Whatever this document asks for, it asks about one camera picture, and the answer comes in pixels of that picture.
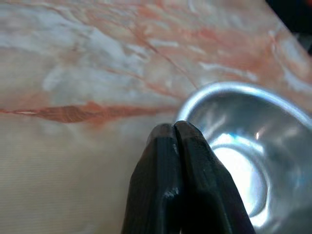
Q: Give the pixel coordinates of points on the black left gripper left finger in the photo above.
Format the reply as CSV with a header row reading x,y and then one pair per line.
x,y
156,175

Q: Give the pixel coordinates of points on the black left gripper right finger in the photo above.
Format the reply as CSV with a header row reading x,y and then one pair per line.
x,y
207,185

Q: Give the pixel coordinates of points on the shiny steel bowl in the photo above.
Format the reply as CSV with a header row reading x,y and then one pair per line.
x,y
268,136

